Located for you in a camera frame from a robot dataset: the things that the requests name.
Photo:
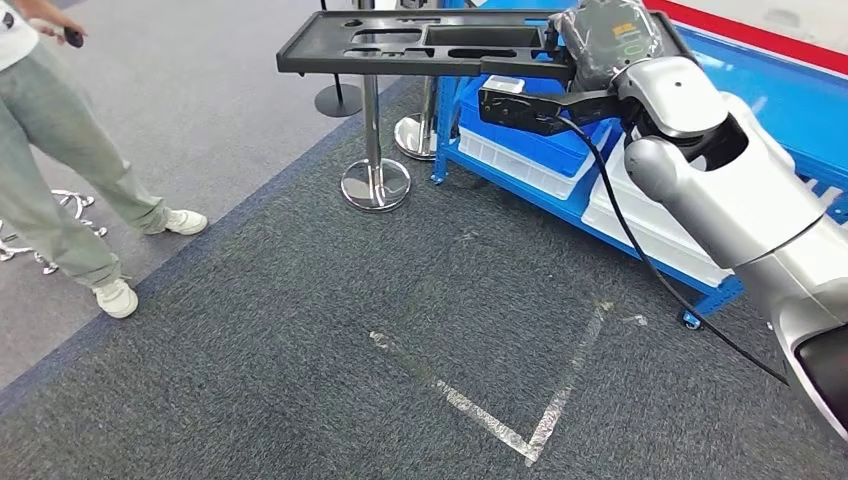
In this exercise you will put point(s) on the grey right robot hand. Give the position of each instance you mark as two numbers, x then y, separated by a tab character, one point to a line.
609	40

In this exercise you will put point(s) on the person's hand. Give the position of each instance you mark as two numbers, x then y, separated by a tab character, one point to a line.
50	26

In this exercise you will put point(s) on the black handheld remote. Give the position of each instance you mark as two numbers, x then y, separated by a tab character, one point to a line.
74	38

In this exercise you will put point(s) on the black plastic car part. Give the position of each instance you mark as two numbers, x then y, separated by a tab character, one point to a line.
318	63

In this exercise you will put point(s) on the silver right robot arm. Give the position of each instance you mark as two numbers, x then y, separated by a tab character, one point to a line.
748	205

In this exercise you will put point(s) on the person's forearm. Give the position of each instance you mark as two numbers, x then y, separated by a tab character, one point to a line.
30	10

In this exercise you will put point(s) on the blue metal shelf rack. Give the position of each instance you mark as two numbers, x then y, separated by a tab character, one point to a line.
795	86

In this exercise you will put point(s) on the blue plastic bin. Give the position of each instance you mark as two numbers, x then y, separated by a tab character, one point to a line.
543	149

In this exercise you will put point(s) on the person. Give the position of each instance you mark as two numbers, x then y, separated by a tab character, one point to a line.
40	166

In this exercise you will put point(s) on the red barrier belt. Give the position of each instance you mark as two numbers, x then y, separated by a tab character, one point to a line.
762	36

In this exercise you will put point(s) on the white plastic bin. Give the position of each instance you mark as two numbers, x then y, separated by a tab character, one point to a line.
517	172

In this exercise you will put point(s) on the chrome chair base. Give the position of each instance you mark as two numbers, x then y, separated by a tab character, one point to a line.
66	195

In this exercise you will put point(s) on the white car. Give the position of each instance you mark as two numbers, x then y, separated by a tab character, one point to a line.
795	20

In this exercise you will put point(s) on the clear floor tape mark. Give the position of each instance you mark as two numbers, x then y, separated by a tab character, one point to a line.
490	425

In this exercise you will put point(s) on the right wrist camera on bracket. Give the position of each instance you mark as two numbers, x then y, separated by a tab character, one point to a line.
523	112

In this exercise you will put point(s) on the chrome stanchion post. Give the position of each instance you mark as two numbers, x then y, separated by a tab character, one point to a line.
374	185
414	139

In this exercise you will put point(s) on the black stanchion post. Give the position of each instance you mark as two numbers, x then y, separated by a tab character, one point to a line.
338	102

